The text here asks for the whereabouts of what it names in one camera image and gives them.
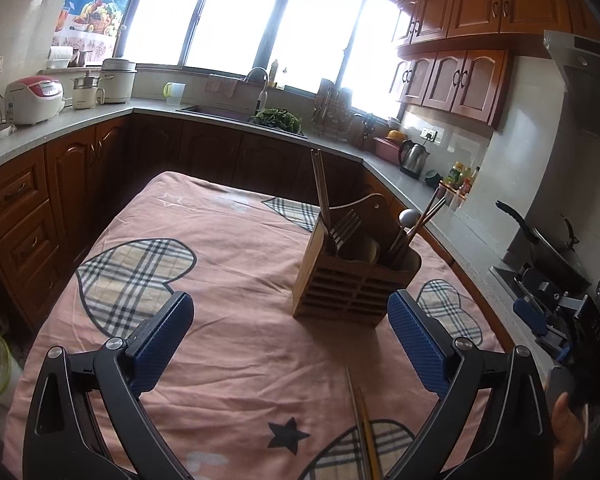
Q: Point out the lower wooden cabinets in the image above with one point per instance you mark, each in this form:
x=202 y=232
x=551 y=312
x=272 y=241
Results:
x=63 y=181

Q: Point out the wooden utensil holder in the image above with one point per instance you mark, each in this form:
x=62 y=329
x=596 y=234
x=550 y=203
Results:
x=355 y=285

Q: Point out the black wok on stove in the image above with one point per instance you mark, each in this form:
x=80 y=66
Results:
x=548 y=259

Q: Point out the range hood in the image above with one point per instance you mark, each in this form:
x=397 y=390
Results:
x=578 y=60

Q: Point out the dark patterned wooden chopstick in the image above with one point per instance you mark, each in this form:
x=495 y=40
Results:
x=420 y=224

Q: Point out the green leafy vegetables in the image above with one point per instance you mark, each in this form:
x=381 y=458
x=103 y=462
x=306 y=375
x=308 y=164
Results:
x=277 y=118

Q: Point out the green handled white jug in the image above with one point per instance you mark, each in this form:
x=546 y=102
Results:
x=173 y=92

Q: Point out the condiment bottles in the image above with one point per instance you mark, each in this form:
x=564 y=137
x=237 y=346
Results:
x=461 y=178

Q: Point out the beach fruit poster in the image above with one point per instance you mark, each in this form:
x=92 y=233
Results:
x=90 y=27

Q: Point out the white tall rice cooker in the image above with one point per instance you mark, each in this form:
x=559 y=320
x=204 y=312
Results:
x=116 y=80

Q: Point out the small silver fork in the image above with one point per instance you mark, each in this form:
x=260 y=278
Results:
x=344 y=229

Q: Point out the upper wooden wall cabinets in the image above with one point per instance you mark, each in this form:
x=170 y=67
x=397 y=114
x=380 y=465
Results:
x=457 y=55

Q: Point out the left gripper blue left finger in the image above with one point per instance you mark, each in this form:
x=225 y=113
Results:
x=63 y=439

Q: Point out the yellow oil bottle on sill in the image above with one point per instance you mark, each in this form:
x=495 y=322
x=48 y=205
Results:
x=272 y=72

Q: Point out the red dotted wooden chopstick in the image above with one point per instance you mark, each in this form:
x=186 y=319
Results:
x=374 y=458

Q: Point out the silver spoon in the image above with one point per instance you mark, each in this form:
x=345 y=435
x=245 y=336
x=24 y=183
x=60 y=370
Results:
x=408 y=218

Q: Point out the kitchen window frame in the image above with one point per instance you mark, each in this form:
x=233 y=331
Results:
x=349 y=43

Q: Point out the silver metal chopstick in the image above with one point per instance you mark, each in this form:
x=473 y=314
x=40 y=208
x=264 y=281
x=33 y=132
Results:
x=325 y=189
x=320 y=189

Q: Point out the small white electric pot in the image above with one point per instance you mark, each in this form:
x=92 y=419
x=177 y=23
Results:
x=86 y=92

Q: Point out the pink basin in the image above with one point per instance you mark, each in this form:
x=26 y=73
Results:
x=387 y=150

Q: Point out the stainless electric kettle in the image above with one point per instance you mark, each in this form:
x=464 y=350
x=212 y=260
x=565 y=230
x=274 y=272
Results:
x=412 y=158

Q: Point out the pink tablecloth with plaid hearts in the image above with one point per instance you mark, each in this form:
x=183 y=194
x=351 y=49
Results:
x=252 y=392

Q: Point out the red white rice cooker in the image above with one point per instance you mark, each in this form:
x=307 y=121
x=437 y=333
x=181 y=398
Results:
x=33 y=99

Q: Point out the person's right hand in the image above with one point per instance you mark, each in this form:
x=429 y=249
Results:
x=568 y=429

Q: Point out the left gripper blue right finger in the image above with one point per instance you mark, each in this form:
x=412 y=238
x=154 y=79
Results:
x=514 y=439

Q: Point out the dish drying rack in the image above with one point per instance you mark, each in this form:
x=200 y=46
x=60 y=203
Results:
x=333 y=114

